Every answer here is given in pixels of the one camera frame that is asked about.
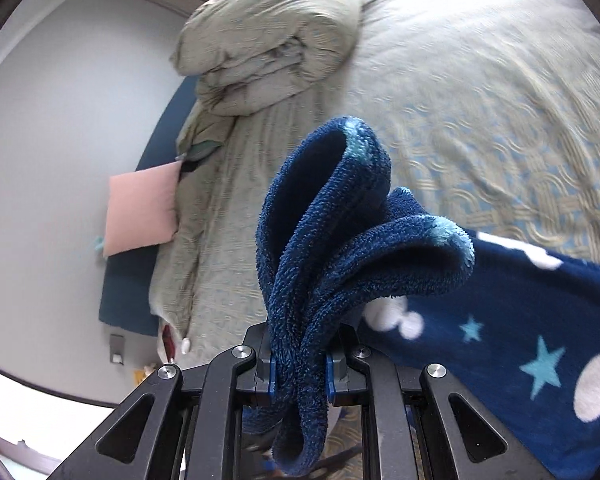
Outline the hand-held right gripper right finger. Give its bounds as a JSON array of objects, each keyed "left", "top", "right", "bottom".
[{"left": 325, "top": 324, "right": 557, "bottom": 480}]

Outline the bed with patterned sheet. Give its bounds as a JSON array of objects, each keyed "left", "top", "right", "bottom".
[{"left": 149, "top": 0, "right": 600, "bottom": 361}]

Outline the pink pillow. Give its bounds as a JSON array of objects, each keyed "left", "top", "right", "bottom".
[{"left": 104, "top": 161, "right": 182, "bottom": 258}]

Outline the folded patterned duvet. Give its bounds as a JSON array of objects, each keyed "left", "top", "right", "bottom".
[{"left": 170, "top": 0, "right": 363, "bottom": 118}]

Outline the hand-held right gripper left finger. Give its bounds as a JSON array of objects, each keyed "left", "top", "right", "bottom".
[{"left": 45, "top": 324, "right": 281, "bottom": 480}]

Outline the navy star fleece blanket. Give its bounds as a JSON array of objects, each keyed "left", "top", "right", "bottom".
[{"left": 254, "top": 116, "right": 600, "bottom": 480}]

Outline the blue headboard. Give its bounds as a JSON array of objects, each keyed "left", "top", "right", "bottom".
[{"left": 98, "top": 74, "right": 203, "bottom": 338}]

